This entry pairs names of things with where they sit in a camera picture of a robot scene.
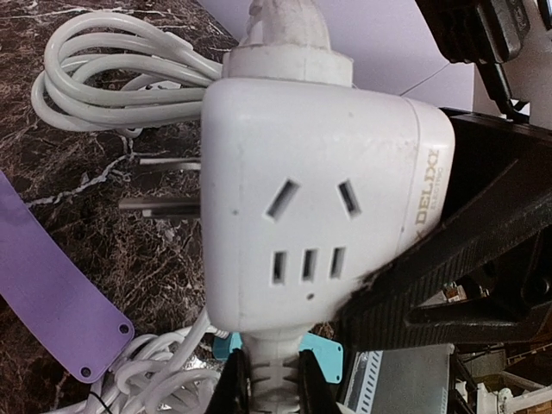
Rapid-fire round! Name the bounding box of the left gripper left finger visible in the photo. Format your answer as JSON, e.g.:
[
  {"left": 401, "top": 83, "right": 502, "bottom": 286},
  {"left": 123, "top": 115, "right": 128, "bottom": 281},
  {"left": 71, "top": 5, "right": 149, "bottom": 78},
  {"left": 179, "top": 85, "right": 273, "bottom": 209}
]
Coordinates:
[{"left": 206, "top": 348, "right": 251, "bottom": 414}]

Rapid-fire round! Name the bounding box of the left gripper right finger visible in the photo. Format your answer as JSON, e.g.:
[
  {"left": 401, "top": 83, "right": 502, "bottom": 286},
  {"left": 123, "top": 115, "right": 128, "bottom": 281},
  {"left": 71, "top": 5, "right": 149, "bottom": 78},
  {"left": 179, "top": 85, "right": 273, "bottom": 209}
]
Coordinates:
[{"left": 298, "top": 350, "right": 341, "bottom": 414}]

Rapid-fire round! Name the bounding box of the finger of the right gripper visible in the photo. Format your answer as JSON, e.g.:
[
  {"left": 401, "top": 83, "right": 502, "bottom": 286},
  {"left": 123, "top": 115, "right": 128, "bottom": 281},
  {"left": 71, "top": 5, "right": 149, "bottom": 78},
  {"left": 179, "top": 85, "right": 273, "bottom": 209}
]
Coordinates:
[
  {"left": 442, "top": 108, "right": 551, "bottom": 220},
  {"left": 337, "top": 215, "right": 551, "bottom": 349}
]

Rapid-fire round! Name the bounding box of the white cube socket adapter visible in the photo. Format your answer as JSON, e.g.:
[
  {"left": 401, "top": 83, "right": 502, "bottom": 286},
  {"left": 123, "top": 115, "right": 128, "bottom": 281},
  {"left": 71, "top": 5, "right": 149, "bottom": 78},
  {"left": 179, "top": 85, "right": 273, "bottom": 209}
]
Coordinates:
[{"left": 118, "top": 77, "right": 457, "bottom": 336}]

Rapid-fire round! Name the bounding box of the teal power strip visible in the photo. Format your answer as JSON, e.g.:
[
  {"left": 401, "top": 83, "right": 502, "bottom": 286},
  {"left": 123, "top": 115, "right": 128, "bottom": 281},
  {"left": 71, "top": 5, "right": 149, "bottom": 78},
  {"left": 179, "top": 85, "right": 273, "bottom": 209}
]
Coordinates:
[{"left": 212, "top": 333, "right": 344, "bottom": 384}]

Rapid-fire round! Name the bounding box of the purple power strip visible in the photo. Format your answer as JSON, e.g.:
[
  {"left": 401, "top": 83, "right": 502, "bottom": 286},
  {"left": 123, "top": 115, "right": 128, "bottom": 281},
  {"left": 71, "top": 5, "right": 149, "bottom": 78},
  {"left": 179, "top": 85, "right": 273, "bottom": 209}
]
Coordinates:
[{"left": 1, "top": 177, "right": 135, "bottom": 384}]

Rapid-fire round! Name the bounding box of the white slotted cable duct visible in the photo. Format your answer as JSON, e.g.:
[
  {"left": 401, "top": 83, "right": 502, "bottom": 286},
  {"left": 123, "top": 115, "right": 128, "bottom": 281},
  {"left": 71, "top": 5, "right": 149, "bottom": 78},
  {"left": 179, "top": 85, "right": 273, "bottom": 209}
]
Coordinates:
[{"left": 343, "top": 351, "right": 383, "bottom": 414}]

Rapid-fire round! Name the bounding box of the white power strip cable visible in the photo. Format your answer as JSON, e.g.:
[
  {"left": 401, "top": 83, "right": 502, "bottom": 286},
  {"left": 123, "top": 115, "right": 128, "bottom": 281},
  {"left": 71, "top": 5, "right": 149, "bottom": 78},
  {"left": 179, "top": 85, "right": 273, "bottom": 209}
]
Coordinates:
[{"left": 30, "top": 10, "right": 228, "bottom": 139}]

